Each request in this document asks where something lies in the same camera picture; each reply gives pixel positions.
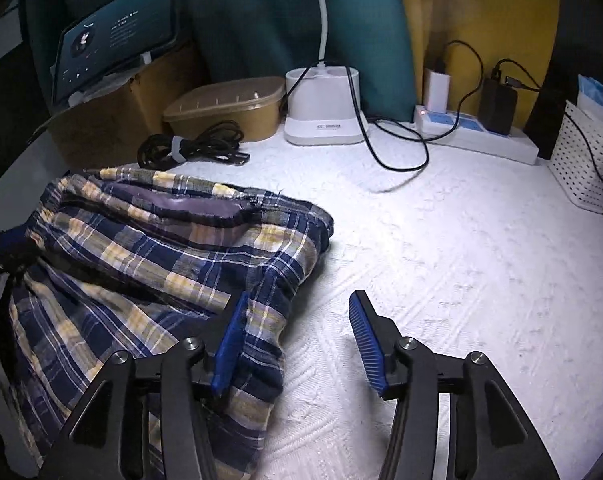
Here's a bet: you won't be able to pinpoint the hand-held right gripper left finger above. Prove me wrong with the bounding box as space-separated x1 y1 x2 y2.
38 291 252 480

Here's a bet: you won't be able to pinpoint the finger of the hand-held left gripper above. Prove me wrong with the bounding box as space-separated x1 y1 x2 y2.
0 227 39 273

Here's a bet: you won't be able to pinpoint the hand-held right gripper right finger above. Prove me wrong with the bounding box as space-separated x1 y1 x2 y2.
349 290 562 480

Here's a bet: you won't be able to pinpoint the blue yellow plaid pants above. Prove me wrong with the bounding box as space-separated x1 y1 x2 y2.
8 166 335 480

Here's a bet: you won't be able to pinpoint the brown cardboard box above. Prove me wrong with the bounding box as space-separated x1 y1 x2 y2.
46 42 212 171

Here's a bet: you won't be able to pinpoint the white tablet stand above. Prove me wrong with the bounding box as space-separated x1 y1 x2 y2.
66 50 154 108

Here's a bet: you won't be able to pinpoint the tablet with lit screen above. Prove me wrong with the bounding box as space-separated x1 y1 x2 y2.
51 0 178 106

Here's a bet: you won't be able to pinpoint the white power strip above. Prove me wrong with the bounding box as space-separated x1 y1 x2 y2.
412 104 539 166

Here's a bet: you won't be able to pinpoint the brown lidded food container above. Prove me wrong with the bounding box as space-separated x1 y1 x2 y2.
162 76 287 143

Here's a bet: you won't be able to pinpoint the white desk lamp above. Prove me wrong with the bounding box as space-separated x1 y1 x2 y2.
284 0 369 146

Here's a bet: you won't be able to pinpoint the white plug charger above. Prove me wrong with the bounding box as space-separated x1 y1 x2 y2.
424 71 452 113

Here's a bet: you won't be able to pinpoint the black power adapter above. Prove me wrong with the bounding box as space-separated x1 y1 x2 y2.
479 77 518 136

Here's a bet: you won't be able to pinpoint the white perforated plastic basket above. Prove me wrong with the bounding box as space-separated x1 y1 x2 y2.
548 100 603 213

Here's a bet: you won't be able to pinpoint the dark window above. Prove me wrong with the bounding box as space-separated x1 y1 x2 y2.
524 0 603 161

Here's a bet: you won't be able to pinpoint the teal curtain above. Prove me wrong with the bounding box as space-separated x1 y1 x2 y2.
21 0 417 121

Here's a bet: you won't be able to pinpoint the blue tissue packet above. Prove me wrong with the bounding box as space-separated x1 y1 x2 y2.
576 75 603 121

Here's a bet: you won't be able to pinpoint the yellow curtain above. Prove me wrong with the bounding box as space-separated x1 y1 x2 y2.
389 0 567 126

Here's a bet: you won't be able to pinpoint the coiled black cable bundle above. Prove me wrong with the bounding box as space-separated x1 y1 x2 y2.
137 120 251 171

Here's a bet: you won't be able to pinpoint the black lamp cable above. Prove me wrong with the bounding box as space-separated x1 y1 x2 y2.
346 40 485 172

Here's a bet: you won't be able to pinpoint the black adapter cable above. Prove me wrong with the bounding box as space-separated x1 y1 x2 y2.
491 59 603 193

